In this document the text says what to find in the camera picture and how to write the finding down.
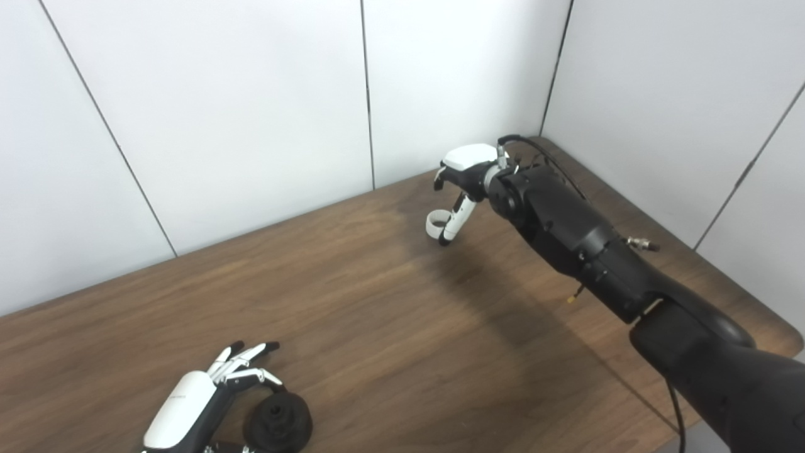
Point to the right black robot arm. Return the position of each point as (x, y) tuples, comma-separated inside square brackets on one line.
[(585, 245)]

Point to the round black plastic part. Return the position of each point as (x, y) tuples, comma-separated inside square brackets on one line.
[(280, 425)]

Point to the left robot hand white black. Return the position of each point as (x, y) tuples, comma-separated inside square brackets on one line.
[(179, 409)]

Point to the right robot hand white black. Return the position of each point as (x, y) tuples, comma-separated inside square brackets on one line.
[(468, 160)]

